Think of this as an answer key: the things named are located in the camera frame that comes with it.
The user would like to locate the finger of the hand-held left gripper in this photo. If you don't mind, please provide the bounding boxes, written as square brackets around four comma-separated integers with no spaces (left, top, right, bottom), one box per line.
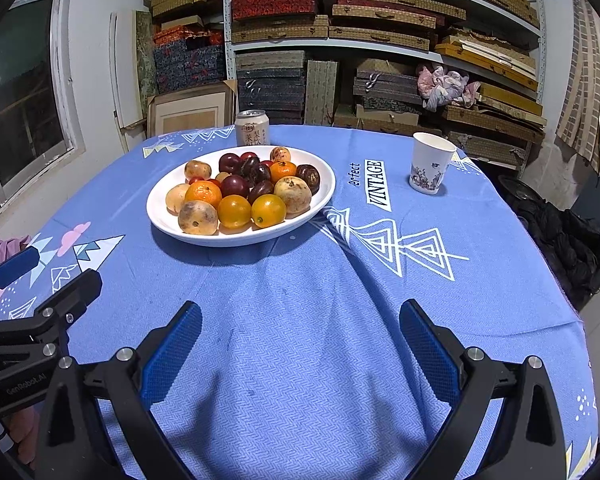
[0,248,42,320]
[0,269,103,347]

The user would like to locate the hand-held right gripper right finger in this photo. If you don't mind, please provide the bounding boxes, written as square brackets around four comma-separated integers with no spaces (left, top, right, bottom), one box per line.
[399,299,567,480]

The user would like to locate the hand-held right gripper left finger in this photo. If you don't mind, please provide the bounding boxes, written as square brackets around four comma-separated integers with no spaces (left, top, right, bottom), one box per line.
[32,300,203,480]

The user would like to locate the smooth yellow passion fruit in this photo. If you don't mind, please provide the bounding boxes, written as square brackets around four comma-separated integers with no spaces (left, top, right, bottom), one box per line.
[165,183,191,215]

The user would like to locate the white oval plate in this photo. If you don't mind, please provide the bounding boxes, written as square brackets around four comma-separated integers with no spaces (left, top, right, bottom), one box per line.
[146,145,337,247]

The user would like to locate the brown-blotched passion fruit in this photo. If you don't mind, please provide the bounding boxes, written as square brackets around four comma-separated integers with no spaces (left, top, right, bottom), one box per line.
[178,200,219,236]

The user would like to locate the orange tomato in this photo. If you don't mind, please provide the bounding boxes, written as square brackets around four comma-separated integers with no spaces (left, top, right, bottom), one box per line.
[217,194,253,229]

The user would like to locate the pale oblong passion fruit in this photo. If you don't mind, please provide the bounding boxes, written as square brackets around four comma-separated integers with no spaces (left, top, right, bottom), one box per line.
[184,160,213,182]

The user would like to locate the yellow tomato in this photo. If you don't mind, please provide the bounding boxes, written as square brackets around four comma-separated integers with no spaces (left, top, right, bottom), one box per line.
[251,193,287,229]

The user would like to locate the dark water chestnut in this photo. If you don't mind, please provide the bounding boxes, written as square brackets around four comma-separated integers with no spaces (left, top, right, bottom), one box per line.
[248,180,276,204]
[240,157,273,186]
[296,164,321,196]

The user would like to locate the tan potato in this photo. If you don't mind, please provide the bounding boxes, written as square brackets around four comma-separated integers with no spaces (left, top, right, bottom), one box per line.
[273,175,313,215]

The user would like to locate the person's left hand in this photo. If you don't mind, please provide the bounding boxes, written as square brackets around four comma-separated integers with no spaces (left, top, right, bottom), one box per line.
[5,402,42,466]

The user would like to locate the purple cloth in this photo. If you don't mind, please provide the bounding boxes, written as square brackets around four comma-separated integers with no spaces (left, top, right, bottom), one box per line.
[0,234,33,268]

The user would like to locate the blue printed tablecloth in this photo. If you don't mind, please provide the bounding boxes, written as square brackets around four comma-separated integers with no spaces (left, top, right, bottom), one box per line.
[0,124,598,480]

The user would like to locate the black cloth heap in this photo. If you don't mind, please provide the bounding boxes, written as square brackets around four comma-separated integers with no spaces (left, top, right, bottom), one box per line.
[497,175,600,313]

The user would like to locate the window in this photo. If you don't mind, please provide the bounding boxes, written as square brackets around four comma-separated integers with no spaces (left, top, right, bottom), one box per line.
[0,0,88,218]

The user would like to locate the printed paper cup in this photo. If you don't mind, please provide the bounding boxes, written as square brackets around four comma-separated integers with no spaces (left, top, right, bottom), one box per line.
[408,131,458,195]

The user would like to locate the framed picture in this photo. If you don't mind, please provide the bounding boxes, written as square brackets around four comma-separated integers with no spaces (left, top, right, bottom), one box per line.
[146,80,238,137]

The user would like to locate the white leaning board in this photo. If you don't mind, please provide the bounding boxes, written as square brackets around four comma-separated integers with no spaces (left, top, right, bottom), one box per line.
[109,10,148,153]

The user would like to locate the beverage can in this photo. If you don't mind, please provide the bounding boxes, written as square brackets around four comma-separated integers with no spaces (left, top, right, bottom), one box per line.
[235,109,272,147]

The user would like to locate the greenish marble slab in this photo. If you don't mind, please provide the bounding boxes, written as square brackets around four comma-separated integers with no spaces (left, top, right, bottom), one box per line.
[135,10,160,98]

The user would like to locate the stack of dark blue boxes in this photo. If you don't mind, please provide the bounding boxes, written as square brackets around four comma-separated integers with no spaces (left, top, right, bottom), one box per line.
[152,44,227,95]

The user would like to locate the pink floral cloth bundle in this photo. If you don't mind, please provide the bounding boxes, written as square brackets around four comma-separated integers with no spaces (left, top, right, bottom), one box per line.
[416,64,481,112]

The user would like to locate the stack of dark brown boxes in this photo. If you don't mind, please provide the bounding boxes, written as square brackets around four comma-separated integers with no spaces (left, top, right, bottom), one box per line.
[332,57,426,131]

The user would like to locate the orange-red patterned box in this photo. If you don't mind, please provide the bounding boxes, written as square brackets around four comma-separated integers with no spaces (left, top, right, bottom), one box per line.
[152,26,225,47]

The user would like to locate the stack of grey boxes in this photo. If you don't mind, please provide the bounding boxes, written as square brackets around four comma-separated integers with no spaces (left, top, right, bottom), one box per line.
[235,51,307,125]

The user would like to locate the upright woven green box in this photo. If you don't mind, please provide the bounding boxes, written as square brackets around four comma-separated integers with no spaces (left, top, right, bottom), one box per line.
[305,60,339,126]

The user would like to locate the stack of yellow flat boxes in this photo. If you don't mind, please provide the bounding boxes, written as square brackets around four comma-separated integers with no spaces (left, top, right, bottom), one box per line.
[432,27,548,158]

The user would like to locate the white metal shelf rack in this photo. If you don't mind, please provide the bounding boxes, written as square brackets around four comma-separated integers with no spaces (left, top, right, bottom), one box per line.
[222,0,548,126]

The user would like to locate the checkered beige curtain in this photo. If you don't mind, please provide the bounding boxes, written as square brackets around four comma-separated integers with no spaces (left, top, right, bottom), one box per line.
[555,0,600,173]

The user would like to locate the red patterned flat box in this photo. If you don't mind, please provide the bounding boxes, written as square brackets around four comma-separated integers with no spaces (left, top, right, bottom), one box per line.
[231,0,326,22]

